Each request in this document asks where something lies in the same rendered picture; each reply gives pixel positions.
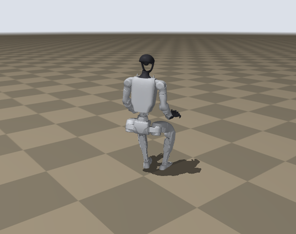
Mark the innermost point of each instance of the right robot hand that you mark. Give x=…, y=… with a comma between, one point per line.
x=175, y=114

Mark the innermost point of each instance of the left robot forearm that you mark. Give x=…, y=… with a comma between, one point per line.
x=130, y=108

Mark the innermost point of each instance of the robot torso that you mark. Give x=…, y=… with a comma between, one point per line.
x=143, y=99

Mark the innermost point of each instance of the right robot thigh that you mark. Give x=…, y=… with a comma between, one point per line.
x=159, y=127

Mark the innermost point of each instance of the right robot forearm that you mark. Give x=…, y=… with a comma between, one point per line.
x=167, y=113

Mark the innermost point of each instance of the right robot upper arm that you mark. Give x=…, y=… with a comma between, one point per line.
x=161, y=86

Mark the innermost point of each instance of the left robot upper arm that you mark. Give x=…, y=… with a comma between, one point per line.
x=126, y=91

